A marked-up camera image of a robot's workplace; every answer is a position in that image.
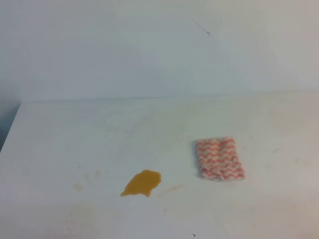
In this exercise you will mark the pink white striped rag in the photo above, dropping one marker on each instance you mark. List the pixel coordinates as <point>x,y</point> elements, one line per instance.
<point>218,160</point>

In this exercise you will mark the brown coffee puddle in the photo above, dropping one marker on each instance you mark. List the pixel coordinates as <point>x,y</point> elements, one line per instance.
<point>142,183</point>

